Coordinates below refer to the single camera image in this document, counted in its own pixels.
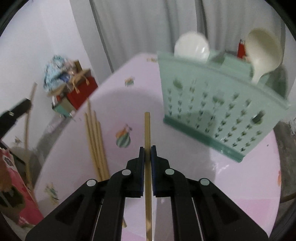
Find cream plastic ladle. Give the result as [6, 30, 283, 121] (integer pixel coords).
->
[245, 28, 283, 85]

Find blue patterned cloth bundle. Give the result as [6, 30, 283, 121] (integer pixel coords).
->
[43, 55, 70, 93]

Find cardboard box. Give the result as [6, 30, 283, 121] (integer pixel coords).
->
[47, 60, 91, 97]

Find red gift bag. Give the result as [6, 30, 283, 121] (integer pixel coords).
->
[67, 76, 98, 110]

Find green plastic utensil holder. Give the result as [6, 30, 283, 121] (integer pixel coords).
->
[158, 52, 293, 162]

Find white scalloped ladle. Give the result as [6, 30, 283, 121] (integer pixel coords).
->
[174, 31, 210, 62]

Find grey curtain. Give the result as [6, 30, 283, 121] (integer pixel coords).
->
[70, 1, 285, 70]

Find red thermos bottle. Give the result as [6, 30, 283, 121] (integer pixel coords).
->
[237, 39, 246, 59]

